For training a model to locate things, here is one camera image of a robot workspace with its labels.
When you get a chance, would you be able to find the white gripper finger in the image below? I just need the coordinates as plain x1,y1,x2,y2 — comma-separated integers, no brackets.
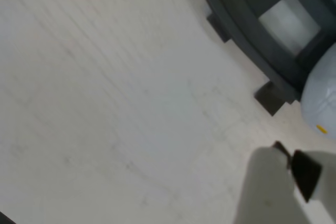
235,141,316,224
290,150,336,224

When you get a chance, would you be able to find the white Shinkansen toy locomotive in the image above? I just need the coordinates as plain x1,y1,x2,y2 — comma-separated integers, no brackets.
300,48,336,141

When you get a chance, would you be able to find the grey circular toy train track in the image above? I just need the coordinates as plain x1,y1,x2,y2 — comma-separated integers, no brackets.
191,0,336,116

